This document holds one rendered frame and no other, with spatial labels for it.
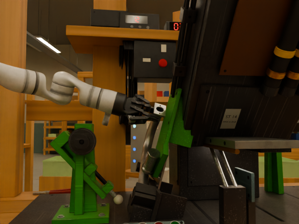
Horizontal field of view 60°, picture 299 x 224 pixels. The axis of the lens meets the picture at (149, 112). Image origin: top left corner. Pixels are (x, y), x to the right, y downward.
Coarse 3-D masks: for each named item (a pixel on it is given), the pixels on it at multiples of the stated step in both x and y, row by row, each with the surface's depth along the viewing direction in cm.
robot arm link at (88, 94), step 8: (64, 72) 81; (56, 80) 79; (64, 80) 79; (72, 80) 80; (80, 80) 83; (80, 88) 80; (88, 88) 81; (96, 88) 82; (80, 96) 81; (88, 96) 80; (96, 96) 81; (88, 104) 82; (96, 104) 81
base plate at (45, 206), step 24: (120, 192) 102; (264, 192) 102; (288, 192) 102; (24, 216) 75; (48, 216) 75; (120, 216) 75; (192, 216) 75; (216, 216) 75; (264, 216) 75; (288, 216) 75
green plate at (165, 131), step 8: (176, 96) 75; (168, 104) 84; (176, 104) 75; (168, 112) 80; (176, 112) 76; (168, 120) 77; (176, 120) 76; (168, 128) 74; (176, 128) 75; (160, 136) 82; (168, 136) 74; (176, 136) 75; (184, 136) 76; (192, 136) 76; (160, 144) 79; (184, 144) 76
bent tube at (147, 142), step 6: (156, 108) 86; (162, 108) 86; (156, 114) 83; (162, 114) 83; (150, 126) 89; (156, 126) 88; (150, 132) 89; (150, 138) 90; (144, 144) 89; (150, 144) 89; (144, 150) 88; (144, 156) 85; (144, 174) 79; (138, 180) 78; (144, 180) 77
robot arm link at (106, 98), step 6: (102, 90) 82; (108, 90) 83; (102, 96) 81; (108, 96) 81; (114, 96) 82; (102, 102) 81; (108, 102) 81; (96, 108) 83; (102, 108) 82; (108, 108) 82; (108, 114) 86; (108, 120) 85
